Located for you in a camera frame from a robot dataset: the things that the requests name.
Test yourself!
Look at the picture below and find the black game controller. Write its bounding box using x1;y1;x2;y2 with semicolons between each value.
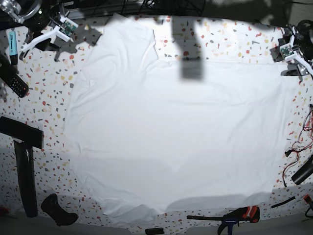
41;193;79;226

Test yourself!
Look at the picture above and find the small black box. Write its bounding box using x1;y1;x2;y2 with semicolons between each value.
145;228;164;235

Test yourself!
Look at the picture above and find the red and black wire bundle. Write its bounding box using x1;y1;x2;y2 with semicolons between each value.
282;104;313;188

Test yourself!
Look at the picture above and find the black cable piece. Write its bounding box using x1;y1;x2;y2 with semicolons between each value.
270;196;296;209

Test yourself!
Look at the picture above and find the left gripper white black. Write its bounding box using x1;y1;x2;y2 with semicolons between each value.
270;25;313;77

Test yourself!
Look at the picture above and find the blue highlighter pen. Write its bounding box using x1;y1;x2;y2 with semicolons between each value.
8;31;18;65

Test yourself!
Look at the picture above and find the white T-shirt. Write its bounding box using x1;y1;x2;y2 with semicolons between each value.
64;15;298;223

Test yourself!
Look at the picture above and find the black and red bar clamp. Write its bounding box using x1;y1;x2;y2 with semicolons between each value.
186;206;260;235

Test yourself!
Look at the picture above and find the terrazzo pattern tablecloth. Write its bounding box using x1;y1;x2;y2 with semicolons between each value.
0;16;313;229

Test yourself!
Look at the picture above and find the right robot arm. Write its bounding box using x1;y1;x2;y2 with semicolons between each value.
0;0;78;60

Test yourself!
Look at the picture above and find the black remote control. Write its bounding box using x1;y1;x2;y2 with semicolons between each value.
0;54;28;98

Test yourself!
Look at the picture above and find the small red black connector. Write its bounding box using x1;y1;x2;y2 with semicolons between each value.
303;195;311;204

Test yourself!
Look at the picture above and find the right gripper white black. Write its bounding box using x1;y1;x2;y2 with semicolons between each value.
19;15;79;60

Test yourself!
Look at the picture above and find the black cylinder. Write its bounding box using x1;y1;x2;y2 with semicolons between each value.
291;155;313;185

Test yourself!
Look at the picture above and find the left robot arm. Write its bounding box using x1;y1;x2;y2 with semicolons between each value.
270;20;313;78

